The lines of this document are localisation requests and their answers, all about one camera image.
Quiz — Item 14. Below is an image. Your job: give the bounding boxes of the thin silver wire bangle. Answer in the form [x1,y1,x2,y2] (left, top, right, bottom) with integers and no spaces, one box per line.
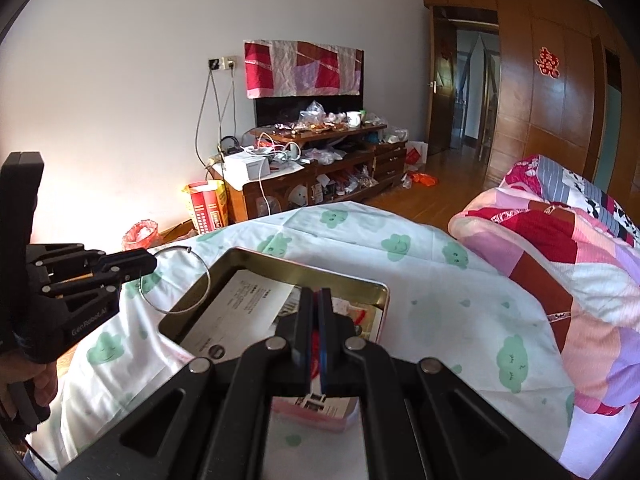
[136,244,214,315]

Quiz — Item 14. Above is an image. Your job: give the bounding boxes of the wooden bedroom door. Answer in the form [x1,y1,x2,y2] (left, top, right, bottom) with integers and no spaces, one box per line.
[428,6,457,155]

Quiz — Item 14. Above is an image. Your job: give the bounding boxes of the person's left hand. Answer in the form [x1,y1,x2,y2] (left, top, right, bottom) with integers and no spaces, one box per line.
[1,350,58,444]

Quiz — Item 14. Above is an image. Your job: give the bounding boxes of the bin with red bag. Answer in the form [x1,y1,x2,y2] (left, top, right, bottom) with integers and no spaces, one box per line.
[122,219,158,250]

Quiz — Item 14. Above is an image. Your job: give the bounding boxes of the pink metal tin box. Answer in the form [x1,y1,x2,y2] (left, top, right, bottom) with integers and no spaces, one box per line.
[157,246,391,434]

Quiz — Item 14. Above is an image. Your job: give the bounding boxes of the red yellow carton box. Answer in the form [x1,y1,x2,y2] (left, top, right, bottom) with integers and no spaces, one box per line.
[183,180,229,234]

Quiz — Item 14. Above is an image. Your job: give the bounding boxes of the printed paper leaflet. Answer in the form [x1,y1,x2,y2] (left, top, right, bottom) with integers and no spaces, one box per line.
[180,270,295,362]

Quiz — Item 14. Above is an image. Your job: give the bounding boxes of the white cloud print bedsheet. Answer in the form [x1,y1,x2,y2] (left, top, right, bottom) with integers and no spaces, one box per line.
[25,204,574,479]

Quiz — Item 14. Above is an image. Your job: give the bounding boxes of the white box appliance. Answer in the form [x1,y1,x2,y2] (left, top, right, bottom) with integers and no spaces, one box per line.
[222,152,271,191]

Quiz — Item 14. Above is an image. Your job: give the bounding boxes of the black television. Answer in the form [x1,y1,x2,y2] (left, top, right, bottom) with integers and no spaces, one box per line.
[250,66,363,126]

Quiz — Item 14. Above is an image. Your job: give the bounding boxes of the pink patchwork quilt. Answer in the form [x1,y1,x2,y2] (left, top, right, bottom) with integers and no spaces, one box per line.
[448,155,639,479]

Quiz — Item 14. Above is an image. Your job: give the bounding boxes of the orange item on floor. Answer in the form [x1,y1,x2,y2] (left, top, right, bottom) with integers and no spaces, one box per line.
[407,171,438,188]

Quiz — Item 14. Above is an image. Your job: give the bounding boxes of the patchwork cloth television cover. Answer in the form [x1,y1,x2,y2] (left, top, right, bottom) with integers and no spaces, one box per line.
[244,40,364,100]

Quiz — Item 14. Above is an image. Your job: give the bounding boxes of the wooden television cabinet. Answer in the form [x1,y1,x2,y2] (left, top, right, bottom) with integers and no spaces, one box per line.
[207,124,407,223]

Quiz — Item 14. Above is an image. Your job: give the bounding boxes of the red white paper bag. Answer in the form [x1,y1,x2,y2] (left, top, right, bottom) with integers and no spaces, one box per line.
[405,141,428,167]

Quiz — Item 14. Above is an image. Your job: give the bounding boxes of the wooden wardrobe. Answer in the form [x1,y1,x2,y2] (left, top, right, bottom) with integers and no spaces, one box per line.
[423,0,639,216]

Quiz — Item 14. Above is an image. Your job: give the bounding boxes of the red double happiness decal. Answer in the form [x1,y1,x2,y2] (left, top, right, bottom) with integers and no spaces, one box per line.
[535,47,560,79]

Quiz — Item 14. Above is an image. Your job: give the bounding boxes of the hanging power cables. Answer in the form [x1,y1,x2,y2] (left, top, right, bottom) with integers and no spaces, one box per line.
[193,65,239,167]

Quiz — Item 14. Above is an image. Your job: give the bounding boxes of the wall power socket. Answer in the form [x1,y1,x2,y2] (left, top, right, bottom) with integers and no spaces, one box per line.
[207,56,236,72]

